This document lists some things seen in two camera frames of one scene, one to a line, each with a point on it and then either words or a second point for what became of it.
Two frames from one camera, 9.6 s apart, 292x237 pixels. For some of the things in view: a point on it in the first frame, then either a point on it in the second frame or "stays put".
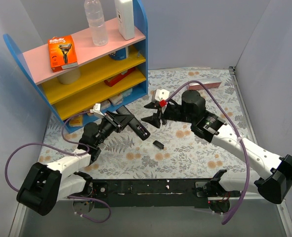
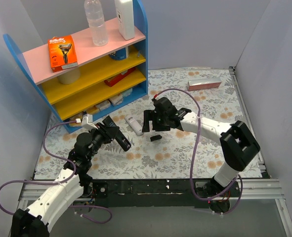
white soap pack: x=104 y=103 stays put
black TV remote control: x=135 y=124 to x=121 y=139
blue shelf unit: x=107 y=75 stays put
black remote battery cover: x=158 y=144 to x=155 y=138
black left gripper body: x=114 y=121 to x=111 y=130
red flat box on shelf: x=113 y=80 stays put
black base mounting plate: x=149 y=193 stays put
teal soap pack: x=127 y=92 stays put
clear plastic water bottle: x=96 y=20 stays put
